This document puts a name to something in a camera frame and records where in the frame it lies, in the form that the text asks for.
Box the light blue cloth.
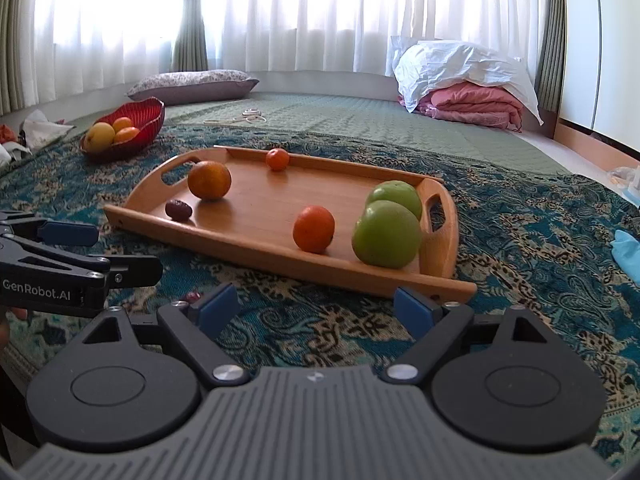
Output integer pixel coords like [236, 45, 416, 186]
[611, 230, 640, 284]

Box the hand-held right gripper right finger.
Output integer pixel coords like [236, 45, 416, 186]
[382, 287, 553, 387]

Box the white cloth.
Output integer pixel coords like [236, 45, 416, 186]
[0, 141, 29, 167]

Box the yellow pear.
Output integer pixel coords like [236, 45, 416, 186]
[83, 122, 116, 152]

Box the white crumpled paper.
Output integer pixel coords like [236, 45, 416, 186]
[22, 110, 77, 150]

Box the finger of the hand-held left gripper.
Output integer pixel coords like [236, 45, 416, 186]
[0, 211, 100, 248]
[0, 236, 164, 289]

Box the tangerine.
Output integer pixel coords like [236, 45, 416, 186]
[293, 205, 336, 254]
[265, 148, 291, 172]

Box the white wardrobe with wooden base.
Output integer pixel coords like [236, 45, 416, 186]
[552, 0, 640, 163]

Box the white sheer curtain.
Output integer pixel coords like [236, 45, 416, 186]
[10, 0, 551, 111]

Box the floral pillow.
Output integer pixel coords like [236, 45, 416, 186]
[125, 70, 260, 107]

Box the green quilted mat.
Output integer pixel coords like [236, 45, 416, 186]
[0, 92, 576, 181]

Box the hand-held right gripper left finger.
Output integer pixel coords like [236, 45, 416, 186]
[80, 282, 251, 387]

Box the person's left hand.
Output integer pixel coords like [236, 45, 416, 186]
[0, 306, 30, 353]

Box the white bag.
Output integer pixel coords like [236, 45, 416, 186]
[606, 165, 640, 208]

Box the wooden tray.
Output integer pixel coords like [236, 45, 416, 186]
[103, 145, 478, 305]

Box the green curtain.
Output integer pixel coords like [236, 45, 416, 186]
[0, 0, 40, 117]
[536, 0, 567, 112]
[171, 0, 209, 74]

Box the blue patterned blanket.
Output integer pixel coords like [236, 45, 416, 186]
[0, 124, 640, 463]

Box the green apple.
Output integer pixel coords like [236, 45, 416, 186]
[352, 200, 422, 269]
[365, 180, 423, 222]

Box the white pillow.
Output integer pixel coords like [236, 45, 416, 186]
[391, 36, 545, 126]

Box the pink folded quilt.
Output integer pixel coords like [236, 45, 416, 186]
[417, 82, 524, 133]

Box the large orange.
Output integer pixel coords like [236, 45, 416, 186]
[187, 160, 233, 201]

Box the red ribbed bowl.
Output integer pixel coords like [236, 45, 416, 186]
[80, 97, 166, 162]

